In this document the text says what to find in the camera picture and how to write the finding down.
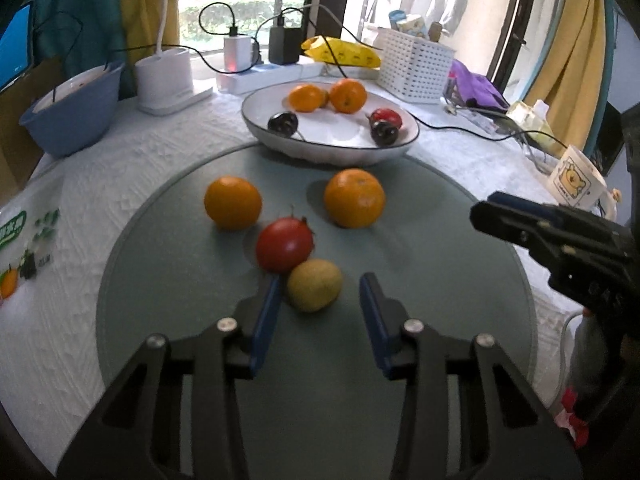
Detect blue plastic bowl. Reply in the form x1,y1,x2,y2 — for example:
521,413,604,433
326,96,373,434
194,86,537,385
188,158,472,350
19,60,126,157

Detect pink white bowl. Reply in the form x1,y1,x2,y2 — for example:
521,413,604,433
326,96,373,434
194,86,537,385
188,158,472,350
31,66,122,113

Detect tablet screen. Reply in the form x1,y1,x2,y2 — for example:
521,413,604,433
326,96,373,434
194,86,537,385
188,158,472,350
0,3,35,93

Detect brown cardboard box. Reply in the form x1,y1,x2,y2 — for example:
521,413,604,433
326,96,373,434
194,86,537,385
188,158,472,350
0,57,56,196

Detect white blue bottle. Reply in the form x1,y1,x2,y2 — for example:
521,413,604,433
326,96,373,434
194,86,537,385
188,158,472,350
388,10,427,37

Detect dark purple round fruit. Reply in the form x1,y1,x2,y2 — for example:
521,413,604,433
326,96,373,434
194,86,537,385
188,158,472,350
267,112,300,137
370,121,400,148

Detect white bear mug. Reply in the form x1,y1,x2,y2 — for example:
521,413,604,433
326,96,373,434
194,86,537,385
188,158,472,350
544,143,622,219

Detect white desk lamp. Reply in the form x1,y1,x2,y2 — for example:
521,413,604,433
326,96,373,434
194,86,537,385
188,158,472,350
135,0,214,117

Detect purple cloth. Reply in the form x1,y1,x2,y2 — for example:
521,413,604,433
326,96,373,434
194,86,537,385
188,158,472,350
446,59,512,111

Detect round grey mat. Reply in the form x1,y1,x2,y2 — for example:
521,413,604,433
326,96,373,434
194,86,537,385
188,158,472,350
94,139,540,480

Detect white charger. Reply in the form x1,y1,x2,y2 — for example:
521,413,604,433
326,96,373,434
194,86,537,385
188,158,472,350
223,35,252,74

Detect white perforated basket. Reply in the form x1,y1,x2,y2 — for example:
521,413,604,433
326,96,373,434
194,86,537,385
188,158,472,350
375,26,457,105

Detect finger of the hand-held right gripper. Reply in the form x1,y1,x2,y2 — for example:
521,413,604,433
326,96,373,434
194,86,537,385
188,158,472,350
469,200,551,263
486,190,573,228

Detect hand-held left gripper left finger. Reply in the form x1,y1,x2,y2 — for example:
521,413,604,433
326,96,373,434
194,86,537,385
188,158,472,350
56,275,284,480

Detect teal curtain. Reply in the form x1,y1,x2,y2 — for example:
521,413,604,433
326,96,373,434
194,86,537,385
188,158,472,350
27,0,128,76

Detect orange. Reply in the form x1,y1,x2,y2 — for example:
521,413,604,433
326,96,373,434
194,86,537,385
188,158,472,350
323,168,387,229
203,175,263,231
288,84,326,113
329,78,368,114

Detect yellow plastic bag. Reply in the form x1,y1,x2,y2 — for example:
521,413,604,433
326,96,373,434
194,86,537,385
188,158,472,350
301,35,382,69

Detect red round fruit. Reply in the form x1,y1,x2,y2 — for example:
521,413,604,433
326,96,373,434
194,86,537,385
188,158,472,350
255,216,315,275
369,107,403,126

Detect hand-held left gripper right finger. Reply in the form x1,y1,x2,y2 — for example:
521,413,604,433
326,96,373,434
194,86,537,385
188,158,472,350
359,272,584,480

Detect yellow curtain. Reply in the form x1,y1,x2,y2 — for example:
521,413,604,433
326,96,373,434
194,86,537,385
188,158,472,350
530,0,608,146
117,0,182,63

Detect green label leaflet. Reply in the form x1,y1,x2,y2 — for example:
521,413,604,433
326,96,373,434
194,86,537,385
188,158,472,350
0,207,62,303

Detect white round plate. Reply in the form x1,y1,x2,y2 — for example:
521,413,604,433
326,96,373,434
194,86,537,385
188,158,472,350
241,80,420,167

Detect yellow tissue pack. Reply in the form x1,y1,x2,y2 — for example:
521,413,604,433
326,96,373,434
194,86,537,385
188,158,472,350
506,99,557,136

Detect black charger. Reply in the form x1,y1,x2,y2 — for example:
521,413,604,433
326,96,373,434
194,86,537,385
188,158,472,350
268,24,302,65

